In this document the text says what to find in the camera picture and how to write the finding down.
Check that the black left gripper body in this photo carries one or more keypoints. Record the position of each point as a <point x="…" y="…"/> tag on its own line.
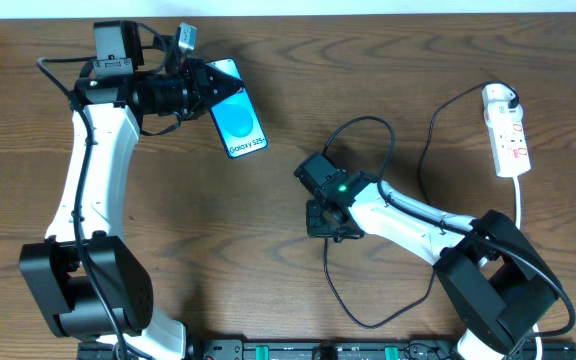
<point x="199" y="88"/>

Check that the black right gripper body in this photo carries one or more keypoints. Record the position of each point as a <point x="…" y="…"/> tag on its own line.
<point x="325" y="223"/>

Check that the blue Galaxy smartphone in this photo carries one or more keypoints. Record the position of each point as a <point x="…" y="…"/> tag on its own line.
<point x="238" y="126"/>

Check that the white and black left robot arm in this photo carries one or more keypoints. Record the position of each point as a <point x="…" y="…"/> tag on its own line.
<point x="84" y="279"/>

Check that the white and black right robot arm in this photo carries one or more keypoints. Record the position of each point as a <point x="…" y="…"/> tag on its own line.
<point x="499" y="286"/>

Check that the white power strip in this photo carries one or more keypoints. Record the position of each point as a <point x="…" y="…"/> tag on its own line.
<point x="508" y="142"/>

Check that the white USB wall charger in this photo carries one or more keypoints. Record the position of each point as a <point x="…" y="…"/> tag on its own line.
<point x="501" y="112"/>

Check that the black mounting rail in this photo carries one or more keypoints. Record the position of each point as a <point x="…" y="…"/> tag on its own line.
<point x="231" y="349"/>

